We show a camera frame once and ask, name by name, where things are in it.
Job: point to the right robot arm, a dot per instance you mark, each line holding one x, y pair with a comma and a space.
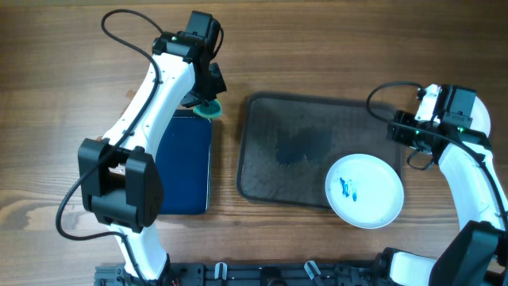
452, 126

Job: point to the blue water tray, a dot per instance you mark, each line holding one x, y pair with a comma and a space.
183, 162

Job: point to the white plate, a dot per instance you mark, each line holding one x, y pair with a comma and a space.
481, 120
364, 191

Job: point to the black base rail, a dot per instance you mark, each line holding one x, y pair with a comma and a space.
222, 274

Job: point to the green sponge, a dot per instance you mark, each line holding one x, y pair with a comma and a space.
209, 110

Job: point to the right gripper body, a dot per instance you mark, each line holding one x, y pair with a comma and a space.
409, 136

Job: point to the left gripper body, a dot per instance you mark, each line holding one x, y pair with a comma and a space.
206, 86

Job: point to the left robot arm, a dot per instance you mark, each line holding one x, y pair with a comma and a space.
119, 181

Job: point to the dark brown serving tray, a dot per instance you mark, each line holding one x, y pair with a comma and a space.
289, 142

